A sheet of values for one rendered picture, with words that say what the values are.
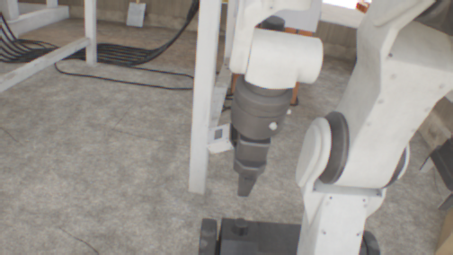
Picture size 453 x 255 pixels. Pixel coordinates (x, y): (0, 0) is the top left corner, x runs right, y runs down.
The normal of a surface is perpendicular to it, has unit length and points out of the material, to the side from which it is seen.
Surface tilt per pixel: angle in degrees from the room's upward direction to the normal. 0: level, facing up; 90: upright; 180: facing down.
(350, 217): 60
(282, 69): 102
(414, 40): 35
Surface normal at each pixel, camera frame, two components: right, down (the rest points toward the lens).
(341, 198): 0.04, 0.02
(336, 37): -0.14, 0.50
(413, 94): -0.04, 0.66
